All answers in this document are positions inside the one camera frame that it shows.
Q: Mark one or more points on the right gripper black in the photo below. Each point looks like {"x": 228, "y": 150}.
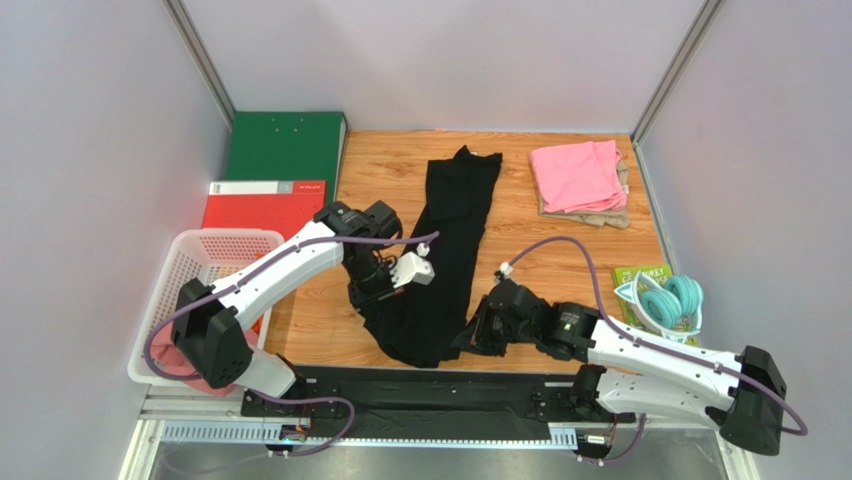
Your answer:
{"x": 490, "y": 319}

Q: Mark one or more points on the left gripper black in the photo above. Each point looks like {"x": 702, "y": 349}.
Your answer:
{"x": 372, "y": 303}

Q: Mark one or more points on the black floral t shirt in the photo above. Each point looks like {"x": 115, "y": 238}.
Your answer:
{"x": 418, "y": 326}

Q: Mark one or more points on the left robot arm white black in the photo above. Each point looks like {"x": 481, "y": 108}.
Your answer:
{"x": 212, "y": 320}

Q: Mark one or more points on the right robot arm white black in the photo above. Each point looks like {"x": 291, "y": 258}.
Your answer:
{"x": 626, "y": 370}

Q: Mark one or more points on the orange t shirt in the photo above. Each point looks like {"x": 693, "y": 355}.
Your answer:
{"x": 258, "y": 325}

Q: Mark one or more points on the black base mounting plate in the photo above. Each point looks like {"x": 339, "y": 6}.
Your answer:
{"x": 402, "y": 404}

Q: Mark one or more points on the white plastic laundry basket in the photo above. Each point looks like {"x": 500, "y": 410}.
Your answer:
{"x": 205, "y": 254}

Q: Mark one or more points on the folded pink t shirt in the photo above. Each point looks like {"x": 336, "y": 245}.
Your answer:
{"x": 579, "y": 177}

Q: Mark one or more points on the green book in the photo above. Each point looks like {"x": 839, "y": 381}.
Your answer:
{"x": 639, "y": 279}

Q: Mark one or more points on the teal headphones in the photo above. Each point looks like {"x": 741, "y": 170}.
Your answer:
{"x": 669, "y": 301}

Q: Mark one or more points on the dusty pink t shirt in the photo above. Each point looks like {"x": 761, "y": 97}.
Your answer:
{"x": 173, "y": 361}

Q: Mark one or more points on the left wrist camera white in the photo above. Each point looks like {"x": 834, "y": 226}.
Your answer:
{"x": 413, "y": 267}

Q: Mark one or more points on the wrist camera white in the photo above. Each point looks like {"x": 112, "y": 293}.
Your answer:
{"x": 504, "y": 271}
{"x": 413, "y": 267}

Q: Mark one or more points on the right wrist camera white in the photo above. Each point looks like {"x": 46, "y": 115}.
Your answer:
{"x": 504, "y": 271}

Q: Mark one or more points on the red ring binder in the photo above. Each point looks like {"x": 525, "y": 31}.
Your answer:
{"x": 280, "y": 206}

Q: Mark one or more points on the green ring binder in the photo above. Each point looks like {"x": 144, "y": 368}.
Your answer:
{"x": 287, "y": 146}

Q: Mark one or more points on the aluminium frame rail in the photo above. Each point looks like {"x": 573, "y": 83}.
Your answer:
{"x": 251, "y": 420}

